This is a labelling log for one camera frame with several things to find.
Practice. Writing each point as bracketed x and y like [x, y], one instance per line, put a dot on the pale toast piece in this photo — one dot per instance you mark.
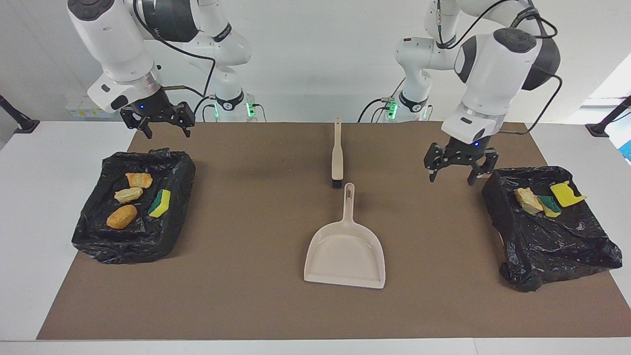
[527, 199]

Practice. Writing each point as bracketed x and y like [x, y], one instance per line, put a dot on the white boxes with yellow labels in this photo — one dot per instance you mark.
[79, 111]

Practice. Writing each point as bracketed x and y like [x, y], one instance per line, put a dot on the black bag lined bin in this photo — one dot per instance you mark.
[552, 241]
[98, 236]

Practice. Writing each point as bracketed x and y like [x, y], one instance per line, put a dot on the beige hand brush black bristles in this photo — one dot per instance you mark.
[337, 158]

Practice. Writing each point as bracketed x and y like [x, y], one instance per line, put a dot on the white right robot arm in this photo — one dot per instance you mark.
[123, 49]

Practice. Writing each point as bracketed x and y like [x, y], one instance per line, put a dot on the black clamp stand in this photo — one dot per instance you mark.
[607, 121]
[17, 118]

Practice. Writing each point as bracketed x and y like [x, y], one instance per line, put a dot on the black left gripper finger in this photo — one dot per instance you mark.
[482, 167]
[434, 160]

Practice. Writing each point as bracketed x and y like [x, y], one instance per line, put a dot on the yellow green-backed sponge block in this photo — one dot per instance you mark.
[160, 203]

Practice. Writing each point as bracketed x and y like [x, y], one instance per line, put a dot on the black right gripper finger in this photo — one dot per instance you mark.
[187, 117]
[138, 123]

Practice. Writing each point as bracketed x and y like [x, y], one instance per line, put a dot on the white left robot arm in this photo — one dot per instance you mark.
[493, 74]

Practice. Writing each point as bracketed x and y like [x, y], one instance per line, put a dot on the small yellow sponge wedge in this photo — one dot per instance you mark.
[549, 204]

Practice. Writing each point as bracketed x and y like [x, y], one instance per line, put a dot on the brown oval croquette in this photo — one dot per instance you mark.
[122, 217]

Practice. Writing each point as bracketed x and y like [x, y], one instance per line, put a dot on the beige plastic dustpan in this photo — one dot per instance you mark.
[345, 256]

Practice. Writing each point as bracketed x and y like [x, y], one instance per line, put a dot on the pale lumpy bread piece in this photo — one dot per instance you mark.
[128, 195]

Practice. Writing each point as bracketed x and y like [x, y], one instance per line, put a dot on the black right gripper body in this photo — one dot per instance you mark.
[157, 108]

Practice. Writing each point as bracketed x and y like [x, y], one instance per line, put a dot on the blue object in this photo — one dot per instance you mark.
[627, 150]

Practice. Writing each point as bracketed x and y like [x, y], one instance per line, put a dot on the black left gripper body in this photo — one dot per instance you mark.
[466, 150]

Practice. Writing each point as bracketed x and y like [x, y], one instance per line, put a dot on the notched yellow sponge piece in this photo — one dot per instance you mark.
[567, 195]

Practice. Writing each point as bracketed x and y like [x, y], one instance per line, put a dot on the striped orange croissant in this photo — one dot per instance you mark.
[139, 179]

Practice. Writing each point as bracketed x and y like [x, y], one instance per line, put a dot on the brown table mat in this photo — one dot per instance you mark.
[246, 305]

